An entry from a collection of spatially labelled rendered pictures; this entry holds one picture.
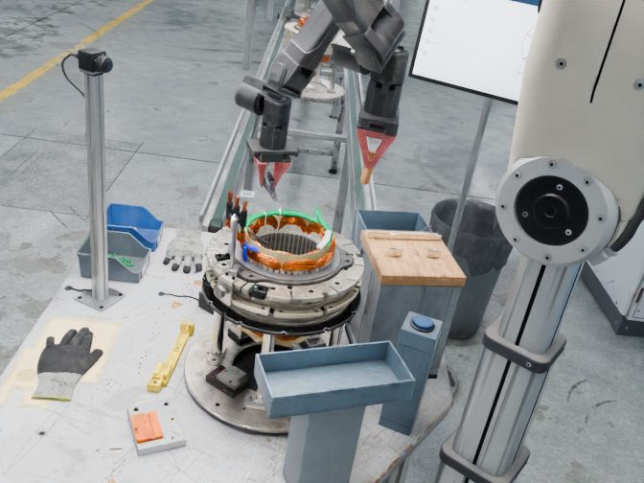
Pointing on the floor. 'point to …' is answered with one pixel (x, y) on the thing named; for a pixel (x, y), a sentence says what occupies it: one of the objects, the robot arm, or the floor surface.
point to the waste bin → (472, 295)
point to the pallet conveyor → (231, 178)
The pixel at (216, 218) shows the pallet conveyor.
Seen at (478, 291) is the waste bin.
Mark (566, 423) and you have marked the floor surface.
